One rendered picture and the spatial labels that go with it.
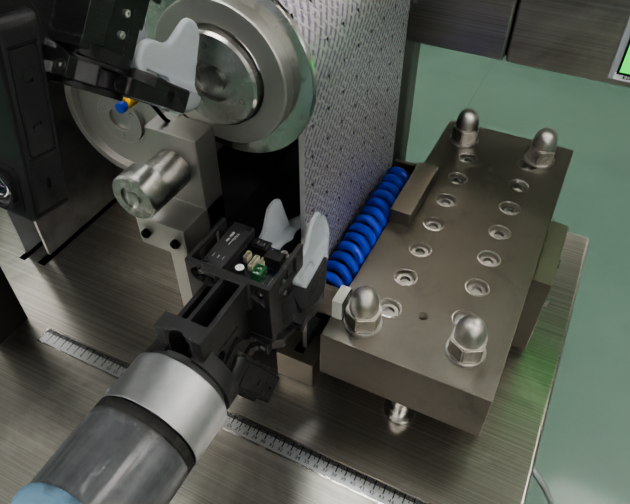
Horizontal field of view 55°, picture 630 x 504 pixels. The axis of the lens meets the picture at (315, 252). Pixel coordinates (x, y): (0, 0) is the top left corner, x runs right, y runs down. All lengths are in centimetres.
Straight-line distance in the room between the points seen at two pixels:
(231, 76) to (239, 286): 15
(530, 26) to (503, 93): 233
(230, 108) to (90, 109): 18
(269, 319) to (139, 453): 13
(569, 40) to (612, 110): 239
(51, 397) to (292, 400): 26
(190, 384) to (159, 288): 40
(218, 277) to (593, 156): 242
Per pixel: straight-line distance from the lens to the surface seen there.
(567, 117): 298
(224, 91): 47
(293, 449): 64
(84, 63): 34
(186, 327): 41
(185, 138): 49
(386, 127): 69
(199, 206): 53
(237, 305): 42
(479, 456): 66
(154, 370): 41
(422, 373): 54
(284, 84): 44
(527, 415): 70
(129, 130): 58
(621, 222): 247
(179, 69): 42
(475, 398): 54
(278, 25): 44
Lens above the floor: 147
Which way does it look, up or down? 45 degrees down
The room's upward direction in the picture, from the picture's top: straight up
